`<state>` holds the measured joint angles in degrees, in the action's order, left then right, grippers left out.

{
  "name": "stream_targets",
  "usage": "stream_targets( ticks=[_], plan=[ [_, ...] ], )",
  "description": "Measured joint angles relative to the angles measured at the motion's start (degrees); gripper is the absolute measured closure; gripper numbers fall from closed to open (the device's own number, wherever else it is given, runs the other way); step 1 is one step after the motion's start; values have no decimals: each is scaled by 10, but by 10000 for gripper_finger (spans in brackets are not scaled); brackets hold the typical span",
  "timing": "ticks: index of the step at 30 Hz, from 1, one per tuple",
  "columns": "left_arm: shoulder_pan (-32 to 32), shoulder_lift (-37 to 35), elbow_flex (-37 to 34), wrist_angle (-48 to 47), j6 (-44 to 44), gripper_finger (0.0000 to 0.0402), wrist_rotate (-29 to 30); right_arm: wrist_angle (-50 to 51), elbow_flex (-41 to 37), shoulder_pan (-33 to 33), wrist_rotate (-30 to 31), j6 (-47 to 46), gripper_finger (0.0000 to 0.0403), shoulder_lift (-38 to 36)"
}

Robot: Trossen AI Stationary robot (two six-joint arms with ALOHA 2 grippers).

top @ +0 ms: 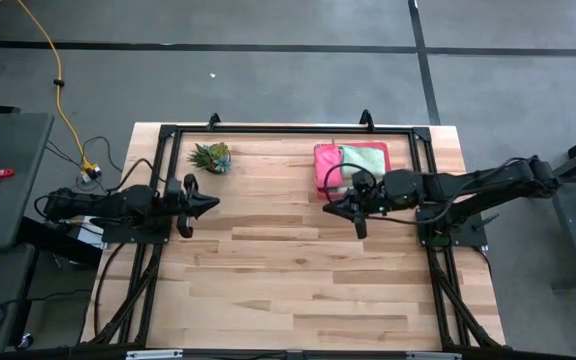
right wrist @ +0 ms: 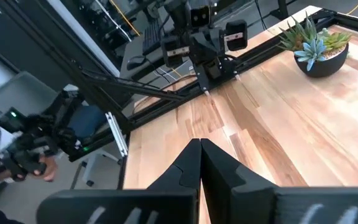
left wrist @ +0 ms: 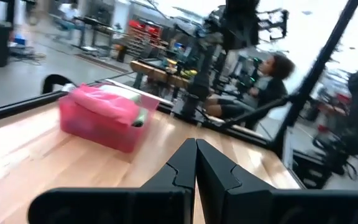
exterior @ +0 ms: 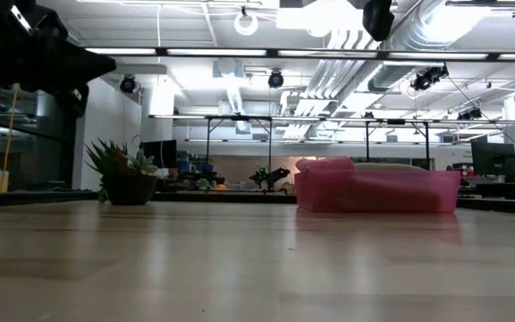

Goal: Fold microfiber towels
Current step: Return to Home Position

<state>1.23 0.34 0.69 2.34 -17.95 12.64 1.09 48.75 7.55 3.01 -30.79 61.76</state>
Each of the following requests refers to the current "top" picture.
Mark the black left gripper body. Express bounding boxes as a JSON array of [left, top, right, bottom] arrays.
[[164, 172, 200, 239]]

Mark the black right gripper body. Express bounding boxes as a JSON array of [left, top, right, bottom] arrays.
[[350, 172, 388, 240]]

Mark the pink microfiber towel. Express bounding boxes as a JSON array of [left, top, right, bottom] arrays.
[[313, 143, 345, 190]]

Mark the potted succulent plant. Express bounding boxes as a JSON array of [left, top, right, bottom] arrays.
[[186, 141, 233, 176]]

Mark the pink plastic bin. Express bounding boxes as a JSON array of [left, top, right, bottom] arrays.
[[312, 141, 393, 202]]

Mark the white paper sheet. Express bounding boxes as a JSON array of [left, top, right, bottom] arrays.
[[70, 214, 109, 249]]

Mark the black equipment stand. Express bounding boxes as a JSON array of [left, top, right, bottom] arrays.
[[15, 214, 104, 269]]

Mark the grey side table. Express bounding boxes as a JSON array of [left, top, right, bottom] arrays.
[[0, 112, 55, 251]]

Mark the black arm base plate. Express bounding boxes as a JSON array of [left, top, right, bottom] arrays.
[[101, 212, 175, 246], [415, 207, 489, 249]]

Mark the black aluminium table frame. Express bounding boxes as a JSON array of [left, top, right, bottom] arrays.
[[82, 109, 507, 360]]

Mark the black floor cable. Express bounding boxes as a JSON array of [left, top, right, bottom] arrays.
[[45, 134, 124, 196]]

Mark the silver aluminium bracket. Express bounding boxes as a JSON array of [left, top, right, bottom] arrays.
[[126, 349, 184, 360], [406, 352, 462, 360]]

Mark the yellow power cable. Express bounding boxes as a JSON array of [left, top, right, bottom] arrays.
[[16, 0, 103, 184]]

